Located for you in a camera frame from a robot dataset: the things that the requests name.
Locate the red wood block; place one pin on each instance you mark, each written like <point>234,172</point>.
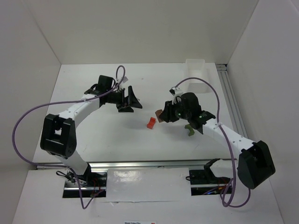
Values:
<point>151,123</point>

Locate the aluminium rail right side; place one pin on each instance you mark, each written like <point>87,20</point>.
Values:
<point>233,93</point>

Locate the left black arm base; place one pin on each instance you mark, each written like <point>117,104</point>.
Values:
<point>95,187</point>

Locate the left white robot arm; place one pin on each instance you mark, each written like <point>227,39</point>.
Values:
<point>59,131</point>

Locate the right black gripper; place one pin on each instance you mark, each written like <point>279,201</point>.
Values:
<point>169,112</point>

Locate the aluminium rail front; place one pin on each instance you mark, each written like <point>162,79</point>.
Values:
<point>148,164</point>

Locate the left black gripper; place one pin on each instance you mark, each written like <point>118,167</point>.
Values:
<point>126,99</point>

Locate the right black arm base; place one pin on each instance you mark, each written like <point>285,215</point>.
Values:
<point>204,182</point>

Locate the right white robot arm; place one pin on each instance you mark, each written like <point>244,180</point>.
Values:
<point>255,163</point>

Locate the green wood block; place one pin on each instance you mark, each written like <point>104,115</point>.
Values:
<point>190,129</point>

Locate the aluminium rail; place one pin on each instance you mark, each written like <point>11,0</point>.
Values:
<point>148,164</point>
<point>233,93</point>

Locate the brown wood block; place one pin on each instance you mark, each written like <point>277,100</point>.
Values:
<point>158,113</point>

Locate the white label with text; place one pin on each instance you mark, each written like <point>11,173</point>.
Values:
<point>139,222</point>

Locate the white perforated plastic bin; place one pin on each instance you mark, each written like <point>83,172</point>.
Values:
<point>196,68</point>

